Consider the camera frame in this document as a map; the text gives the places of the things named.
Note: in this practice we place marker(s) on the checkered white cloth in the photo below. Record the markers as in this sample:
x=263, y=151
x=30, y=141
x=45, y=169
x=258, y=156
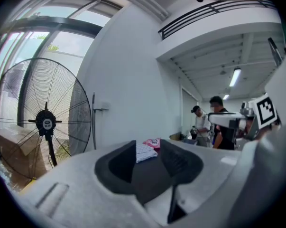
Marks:
x=145, y=153

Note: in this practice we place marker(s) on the long ceiling lamp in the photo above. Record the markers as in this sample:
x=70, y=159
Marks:
x=226, y=97
x=235, y=77

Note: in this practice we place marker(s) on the large black floor fan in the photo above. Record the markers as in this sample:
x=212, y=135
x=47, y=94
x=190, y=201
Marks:
x=45, y=123

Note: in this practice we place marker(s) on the black balcony railing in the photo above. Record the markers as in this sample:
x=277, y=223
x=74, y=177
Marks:
x=216, y=8

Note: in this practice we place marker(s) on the brown cardboard box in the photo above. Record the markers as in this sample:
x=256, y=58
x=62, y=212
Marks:
x=12, y=148

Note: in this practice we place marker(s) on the large black-framed window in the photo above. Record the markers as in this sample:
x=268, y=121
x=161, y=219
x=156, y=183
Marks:
x=62, y=41

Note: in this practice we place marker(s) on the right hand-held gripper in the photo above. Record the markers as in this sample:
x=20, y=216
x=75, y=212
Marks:
x=266, y=110

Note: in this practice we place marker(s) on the white washing machine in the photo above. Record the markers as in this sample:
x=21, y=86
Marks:
x=204, y=155

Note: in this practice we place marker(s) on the pink packet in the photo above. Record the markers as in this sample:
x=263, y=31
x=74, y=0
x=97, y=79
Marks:
x=153, y=143

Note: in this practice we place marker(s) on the black metal stand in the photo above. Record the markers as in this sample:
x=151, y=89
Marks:
x=275, y=51

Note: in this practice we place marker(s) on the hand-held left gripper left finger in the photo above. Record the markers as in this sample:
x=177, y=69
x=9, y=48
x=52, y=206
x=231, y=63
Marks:
x=119, y=167

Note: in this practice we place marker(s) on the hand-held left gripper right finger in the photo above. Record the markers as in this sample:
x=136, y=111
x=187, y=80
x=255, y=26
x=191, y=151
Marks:
x=180, y=165

